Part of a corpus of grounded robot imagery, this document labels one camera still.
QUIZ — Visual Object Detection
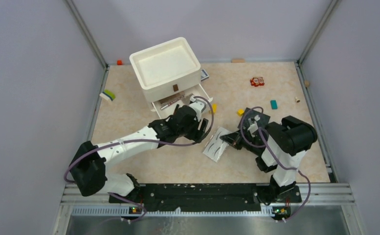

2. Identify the yellow rectangular toy block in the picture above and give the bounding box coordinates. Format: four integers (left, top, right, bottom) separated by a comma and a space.
210, 103, 217, 114

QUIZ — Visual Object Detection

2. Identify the small yellow cube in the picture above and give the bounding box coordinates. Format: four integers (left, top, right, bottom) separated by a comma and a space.
237, 109, 245, 117

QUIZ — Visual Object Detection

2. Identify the teal toy block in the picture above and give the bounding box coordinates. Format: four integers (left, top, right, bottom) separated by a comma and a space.
270, 100, 278, 110

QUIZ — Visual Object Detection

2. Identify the white plastic drawer organizer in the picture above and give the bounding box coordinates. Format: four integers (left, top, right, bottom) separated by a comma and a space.
129, 37, 213, 118

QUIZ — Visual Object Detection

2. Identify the green blue white toy block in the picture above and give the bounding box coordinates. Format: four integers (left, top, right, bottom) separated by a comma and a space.
99, 89, 116, 102

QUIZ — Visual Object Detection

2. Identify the brown eyeshadow palette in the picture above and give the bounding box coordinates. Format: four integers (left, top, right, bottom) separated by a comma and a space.
159, 93, 184, 104

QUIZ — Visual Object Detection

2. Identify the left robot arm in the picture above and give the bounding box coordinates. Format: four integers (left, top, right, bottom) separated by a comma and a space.
64, 101, 208, 202

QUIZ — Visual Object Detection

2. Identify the wooden block at wall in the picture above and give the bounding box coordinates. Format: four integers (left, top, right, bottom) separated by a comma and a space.
231, 58, 246, 63

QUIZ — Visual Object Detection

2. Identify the blue playing card deck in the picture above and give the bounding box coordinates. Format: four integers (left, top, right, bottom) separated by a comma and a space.
201, 69, 210, 81

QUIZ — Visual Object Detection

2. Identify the white false eyelash card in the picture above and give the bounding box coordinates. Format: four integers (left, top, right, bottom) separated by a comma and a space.
202, 127, 231, 163

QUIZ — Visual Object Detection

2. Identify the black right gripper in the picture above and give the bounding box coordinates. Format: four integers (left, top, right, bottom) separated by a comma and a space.
221, 126, 262, 156

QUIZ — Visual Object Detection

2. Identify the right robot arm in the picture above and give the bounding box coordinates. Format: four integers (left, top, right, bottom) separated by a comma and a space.
220, 116, 317, 202

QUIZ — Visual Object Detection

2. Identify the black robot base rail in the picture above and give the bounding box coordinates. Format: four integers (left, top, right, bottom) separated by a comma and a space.
126, 183, 302, 212

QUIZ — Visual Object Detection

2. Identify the dark green building baseplate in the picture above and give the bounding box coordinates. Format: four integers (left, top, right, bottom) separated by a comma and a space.
238, 108, 270, 130

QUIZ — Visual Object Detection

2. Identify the silver red lip pencil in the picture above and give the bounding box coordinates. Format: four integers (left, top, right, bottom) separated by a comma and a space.
160, 101, 175, 110

